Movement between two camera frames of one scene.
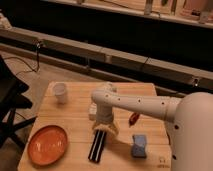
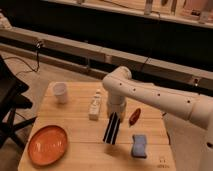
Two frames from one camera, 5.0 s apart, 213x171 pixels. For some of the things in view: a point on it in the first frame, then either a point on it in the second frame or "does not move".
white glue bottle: x=92 y=111 does not move
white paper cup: x=59 y=89 does not move
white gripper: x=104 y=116 to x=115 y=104
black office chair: x=11 y=99 does not move
